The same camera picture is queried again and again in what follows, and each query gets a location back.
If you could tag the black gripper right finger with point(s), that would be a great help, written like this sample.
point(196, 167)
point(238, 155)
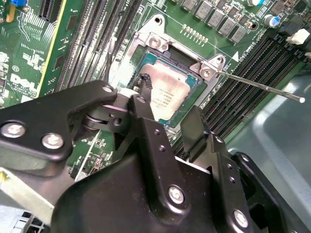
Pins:
point(224, 184)

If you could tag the silver CPU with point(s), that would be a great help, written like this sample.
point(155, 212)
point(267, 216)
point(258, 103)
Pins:
point(175, 80)

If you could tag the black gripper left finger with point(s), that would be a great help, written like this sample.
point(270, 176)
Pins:
point(36, 114)

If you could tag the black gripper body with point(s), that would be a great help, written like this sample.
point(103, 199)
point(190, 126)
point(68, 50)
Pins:
point(109, 199)

